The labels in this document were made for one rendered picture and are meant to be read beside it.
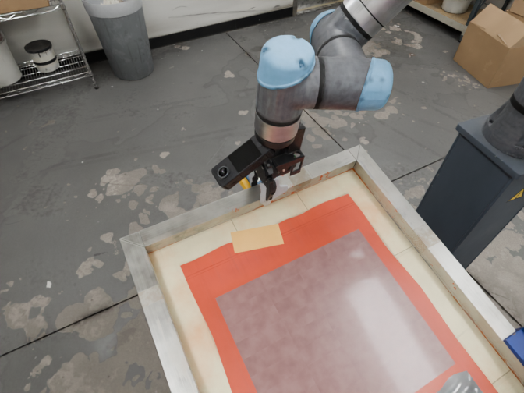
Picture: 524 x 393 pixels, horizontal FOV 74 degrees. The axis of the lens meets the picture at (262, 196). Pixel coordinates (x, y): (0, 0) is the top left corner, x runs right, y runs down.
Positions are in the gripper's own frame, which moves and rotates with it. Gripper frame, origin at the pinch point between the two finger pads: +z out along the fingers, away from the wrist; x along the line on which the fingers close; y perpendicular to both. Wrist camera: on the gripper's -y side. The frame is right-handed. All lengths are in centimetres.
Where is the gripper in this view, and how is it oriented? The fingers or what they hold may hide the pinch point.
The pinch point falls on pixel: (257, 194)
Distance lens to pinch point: 75.3
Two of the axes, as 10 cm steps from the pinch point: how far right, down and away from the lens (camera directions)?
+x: -4.6, -7.7, 4.4
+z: -0.7, 5.3, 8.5
